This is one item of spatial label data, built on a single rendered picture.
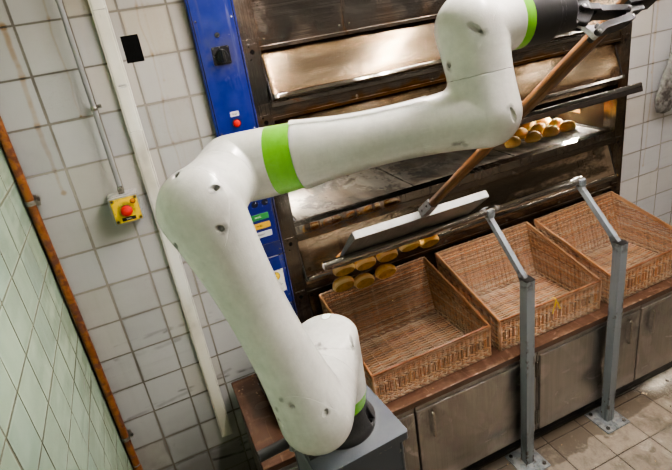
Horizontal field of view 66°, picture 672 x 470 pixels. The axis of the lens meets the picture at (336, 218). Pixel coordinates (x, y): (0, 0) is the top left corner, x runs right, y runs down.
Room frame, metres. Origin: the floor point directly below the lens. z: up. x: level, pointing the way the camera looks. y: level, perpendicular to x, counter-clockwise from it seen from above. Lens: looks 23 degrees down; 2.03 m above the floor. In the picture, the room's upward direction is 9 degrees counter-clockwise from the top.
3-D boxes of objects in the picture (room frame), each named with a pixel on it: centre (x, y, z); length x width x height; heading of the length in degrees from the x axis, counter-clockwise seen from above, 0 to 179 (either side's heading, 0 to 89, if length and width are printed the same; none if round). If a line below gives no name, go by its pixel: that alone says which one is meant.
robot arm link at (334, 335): (0.84, 0.06, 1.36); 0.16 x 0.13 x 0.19; 170
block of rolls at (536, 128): (2.91, -1.07, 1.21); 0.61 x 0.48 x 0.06; 20
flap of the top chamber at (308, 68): (2.30, -0.67, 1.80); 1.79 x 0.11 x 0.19; 110
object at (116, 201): (1.75, 0.73, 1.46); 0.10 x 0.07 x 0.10; 110
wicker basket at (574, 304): (2.05, -0.77, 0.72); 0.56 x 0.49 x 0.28; 109
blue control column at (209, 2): (2.81, 0.63, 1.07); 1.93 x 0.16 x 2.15; 20
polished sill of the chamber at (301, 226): (2.32, -0.66, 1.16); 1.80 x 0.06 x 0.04; 110
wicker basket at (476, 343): (1.85, -0.21, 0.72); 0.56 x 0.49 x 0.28; 111
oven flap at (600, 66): (2.30, -0.67, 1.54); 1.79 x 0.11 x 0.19; 110
